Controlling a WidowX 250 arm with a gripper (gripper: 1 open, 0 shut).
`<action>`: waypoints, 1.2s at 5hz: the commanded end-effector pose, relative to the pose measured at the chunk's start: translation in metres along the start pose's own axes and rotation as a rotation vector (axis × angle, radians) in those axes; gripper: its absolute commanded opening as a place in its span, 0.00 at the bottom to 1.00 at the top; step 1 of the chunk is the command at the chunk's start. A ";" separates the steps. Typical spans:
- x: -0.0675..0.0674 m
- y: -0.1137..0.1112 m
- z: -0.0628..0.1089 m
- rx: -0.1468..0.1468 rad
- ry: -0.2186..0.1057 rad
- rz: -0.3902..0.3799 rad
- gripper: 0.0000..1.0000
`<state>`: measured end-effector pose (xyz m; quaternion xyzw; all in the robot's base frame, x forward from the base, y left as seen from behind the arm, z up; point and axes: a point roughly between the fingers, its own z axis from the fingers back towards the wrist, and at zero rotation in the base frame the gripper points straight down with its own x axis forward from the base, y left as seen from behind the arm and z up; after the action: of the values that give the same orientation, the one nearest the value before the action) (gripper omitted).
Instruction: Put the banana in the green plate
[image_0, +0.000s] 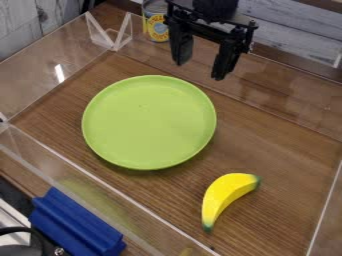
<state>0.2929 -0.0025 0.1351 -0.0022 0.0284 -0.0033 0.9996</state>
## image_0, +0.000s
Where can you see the green round plate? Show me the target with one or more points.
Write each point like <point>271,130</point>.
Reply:
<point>149,122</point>

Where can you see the blue plastic block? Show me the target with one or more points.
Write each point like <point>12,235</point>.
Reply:
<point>78,230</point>

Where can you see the clear acrylic corner bracket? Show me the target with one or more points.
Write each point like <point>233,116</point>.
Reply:
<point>110,38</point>

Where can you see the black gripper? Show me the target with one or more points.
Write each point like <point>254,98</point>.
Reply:
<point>213,19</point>

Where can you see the clear acrylic enclosure wall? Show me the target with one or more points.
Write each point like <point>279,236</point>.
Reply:
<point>279,131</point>

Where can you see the yellow toy banana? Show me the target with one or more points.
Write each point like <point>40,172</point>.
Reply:
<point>223,192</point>

